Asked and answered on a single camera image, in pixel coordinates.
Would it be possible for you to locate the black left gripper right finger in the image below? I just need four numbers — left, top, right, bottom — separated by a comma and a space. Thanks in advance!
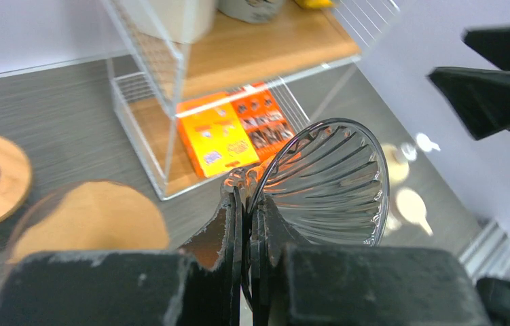
251, 197, 490, 325

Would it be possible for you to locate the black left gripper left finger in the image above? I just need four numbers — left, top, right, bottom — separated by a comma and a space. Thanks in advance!
0, 193, 242, 325

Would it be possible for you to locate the brown paper filter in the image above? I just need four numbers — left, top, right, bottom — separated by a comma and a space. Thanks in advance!
7, 180, 170, 265

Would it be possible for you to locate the dark transparent dripper cone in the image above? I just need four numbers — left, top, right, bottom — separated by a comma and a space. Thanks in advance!
221, 117, 390, 311

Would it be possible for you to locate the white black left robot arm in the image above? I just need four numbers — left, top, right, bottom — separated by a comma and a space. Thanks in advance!
0, 192, 510, 325

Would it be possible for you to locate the cream lotion pump bottle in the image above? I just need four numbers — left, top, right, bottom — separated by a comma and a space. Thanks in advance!
382, 132, 441, 186

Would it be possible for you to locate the orange printed snack box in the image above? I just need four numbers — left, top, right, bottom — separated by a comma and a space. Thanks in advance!
227, 82, 295, 162

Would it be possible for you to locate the yellow snack packet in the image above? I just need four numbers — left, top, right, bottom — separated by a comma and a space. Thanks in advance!
295, 0, 337, 10

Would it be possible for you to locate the white container on shelf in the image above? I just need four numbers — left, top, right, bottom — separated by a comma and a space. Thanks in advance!
119, 0, 218, 44

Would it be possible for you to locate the white wire wooden shelf rack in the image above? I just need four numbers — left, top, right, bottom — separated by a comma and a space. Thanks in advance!
101, 1, 407, 200

